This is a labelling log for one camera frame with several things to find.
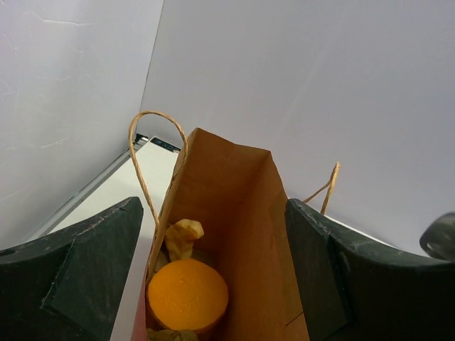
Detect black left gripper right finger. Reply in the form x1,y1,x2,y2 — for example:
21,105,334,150
285,199,454,340

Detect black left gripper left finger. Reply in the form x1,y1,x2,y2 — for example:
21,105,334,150
1,197,144,340

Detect metal kitchen tongs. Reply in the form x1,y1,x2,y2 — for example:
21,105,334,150
419,212,455,262

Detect large orange bread loaf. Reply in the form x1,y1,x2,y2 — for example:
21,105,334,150
147,259,229,332

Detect striped orange croissant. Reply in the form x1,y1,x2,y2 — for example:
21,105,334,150
164,219,204,262

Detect red paper bag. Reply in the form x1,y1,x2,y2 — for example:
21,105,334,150
128,110,341,341

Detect left blue corner label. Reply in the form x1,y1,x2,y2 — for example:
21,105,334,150
150,136,181,153

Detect aluminium table frame rail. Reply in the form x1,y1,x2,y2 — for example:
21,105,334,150
28,151,144,241

